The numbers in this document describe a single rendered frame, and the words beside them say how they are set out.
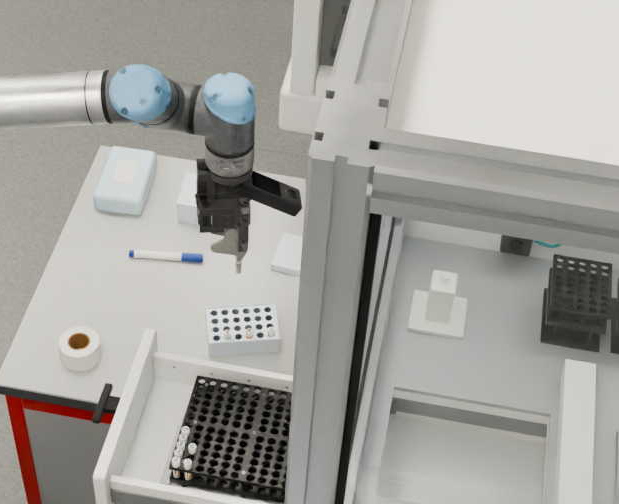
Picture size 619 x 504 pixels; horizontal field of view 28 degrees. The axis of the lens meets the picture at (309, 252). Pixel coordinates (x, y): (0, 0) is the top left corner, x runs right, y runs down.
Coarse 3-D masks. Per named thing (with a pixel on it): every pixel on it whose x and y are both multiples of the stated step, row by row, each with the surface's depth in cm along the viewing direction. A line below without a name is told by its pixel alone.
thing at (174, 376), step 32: (160, 352) 202; (160, 384) 205; (192, 384) 205; (224, 384) 204; (256, 384) 202; (288, 384) 201; (160, 416) 201; (160, 448) 197; (128, 480) 186; (160, 480) 193
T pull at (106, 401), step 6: (108, 384) 195; (108, 390) 194; (102, 396) 194; (108, 396) 194; (114, 396) 194; (102, 402) 193; (108, 402) 193; (114, 402) 193; (96, 408) 192; (102, 408) 192; (108, 408) 192; (114, 408) 192; (96, 414) 191; (102, 414) 192; (114, 414) 193; (96, 420) 191
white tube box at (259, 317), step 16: (256, 304) 223; (272, 304) 224; (208, 320) 220; (224, 320) 221; (240, 320) 221; (256, 320) 223; (272, 320) 221; (208, 336) 217; (240, 336) 219; (256, 336) 218; (224, 352) 219; (240, 352) 219; (256, 352) 220; (272, 352) 220
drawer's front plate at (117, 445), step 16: (144, 336) 200; (144, 352) 198; (144, 368) 197; (128, 384) 193; (144, 384) 199; (128, 400) 191; (144, 400) 201; (128, 416) 191; (112, 432) 187; (128, 432) 193; (112, 448) 185; (128, 448) 195; (112, 464) 186; (96, 480) 182; (96, 496) 186
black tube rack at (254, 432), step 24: (216, 384) 198; (240, 384) 198; (192, 408) 198; (216, 408) 198; (240, 408) 196; (264, 408) 195; (288, 408) 195; (192, 432) 191; (216, 432) 192; (240, 432) 192; (264, 432) 192; (288, 432) 193; (192, 456) 189; (216, 456) 192; (240, 456) 189; (264, 456) 190; (192, 480) 189; (216, 480) 189; (240, 480) 186; (264, 480) 190
